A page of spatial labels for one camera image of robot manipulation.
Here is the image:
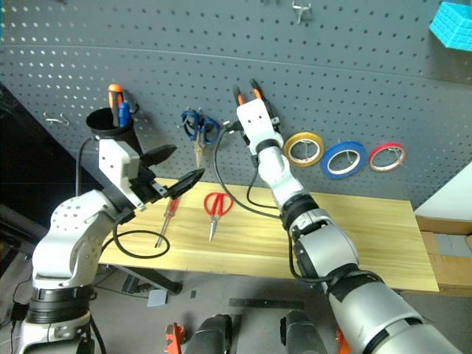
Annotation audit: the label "small black floor box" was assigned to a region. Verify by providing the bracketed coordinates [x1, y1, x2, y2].
[10, 302, 31, 322]

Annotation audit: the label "black table leg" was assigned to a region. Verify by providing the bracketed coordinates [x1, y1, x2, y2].
[106, 265, 184, 294]

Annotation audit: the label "blue tape roll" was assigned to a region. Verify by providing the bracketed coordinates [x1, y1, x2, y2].
[319, 140, 368, 181]

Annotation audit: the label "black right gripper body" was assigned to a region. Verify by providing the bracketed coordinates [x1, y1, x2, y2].
[265, 100, 282, 138]

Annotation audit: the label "red tape roll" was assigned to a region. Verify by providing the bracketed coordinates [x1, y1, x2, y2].
[368, 142, 407, 173]

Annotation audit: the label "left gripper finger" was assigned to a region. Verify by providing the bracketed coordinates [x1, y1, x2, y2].
[139, 144, 178, 168]
[167, 168, 207, 200]

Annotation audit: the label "red handled scissors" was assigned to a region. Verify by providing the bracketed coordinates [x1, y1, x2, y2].
[204, 191, 235, 243]

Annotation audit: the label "black tool holder cup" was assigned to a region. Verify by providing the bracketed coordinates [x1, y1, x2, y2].
[86, 106, 145, 156]

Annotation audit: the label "grey square floor pad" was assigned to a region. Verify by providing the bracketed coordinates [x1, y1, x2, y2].
[147, 289, 169, 308]

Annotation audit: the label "silver pegboard hook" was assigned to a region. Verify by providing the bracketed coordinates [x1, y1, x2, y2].
[42, 111, 71, 128]
[291, 1, 313, 25]

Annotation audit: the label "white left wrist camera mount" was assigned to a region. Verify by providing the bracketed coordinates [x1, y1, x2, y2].
[97, 139, 147, 212]

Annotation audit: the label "brown cardboard box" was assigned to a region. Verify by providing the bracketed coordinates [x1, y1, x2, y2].
[414, 215, 472, 296]

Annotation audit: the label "black side panel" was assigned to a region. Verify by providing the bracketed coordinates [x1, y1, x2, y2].
[0, 83, 101, 219]

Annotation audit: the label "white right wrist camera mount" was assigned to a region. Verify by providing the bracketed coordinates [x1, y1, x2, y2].
[235, 98, 284, 155]

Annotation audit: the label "orange floor object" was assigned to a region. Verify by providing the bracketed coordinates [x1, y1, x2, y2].
[335, 326, 351, 354]
[164, 322, 186, 354]

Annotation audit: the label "dark rounded shape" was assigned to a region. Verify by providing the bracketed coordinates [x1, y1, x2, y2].
[186, 313, 234, 354]

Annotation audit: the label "grey metal pegboard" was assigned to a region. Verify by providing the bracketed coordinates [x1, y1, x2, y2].
[0, 0, 472, 211]

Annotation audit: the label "white board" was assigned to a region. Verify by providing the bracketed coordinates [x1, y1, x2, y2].
[414, 172, 472, 224]

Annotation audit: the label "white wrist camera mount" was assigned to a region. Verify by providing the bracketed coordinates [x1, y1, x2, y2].
[97, 139, 147, 212]
[235, 98, 284, 155]

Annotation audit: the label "black floor strip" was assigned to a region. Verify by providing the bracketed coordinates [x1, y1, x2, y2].
[228, 297, 305, 311]

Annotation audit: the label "blue handled scissors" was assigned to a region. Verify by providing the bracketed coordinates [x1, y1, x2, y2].
[180, 107, 222, 169]

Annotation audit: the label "red handled screwdriver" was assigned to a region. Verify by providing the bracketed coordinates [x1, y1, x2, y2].
[154, 197, 182, 249]

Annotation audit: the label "orange handled screwdriver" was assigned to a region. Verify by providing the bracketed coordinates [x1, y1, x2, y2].
[107, 83, 125, 128]

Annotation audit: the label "yellow tape roll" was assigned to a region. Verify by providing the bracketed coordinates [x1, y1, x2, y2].
[282, 131, 326, 169]

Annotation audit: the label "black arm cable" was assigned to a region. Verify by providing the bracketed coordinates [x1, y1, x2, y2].
[74, 136, 172, 260]
[214, 120, 329, 292]

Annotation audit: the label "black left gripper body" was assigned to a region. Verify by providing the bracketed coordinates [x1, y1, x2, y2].
[127, 166, 175, 207]

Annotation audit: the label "cyan plastic basket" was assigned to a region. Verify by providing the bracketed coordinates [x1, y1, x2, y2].
[428, 1, 472, 52]

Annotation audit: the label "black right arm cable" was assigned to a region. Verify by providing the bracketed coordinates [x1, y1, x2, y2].
[214, 120, 329, 292]

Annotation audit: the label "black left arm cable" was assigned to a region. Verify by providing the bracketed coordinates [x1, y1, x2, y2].
[74, 136, 172, 260]

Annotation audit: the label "blue handled tool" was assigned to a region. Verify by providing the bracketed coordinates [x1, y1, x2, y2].
[118, 101, 133, 128]

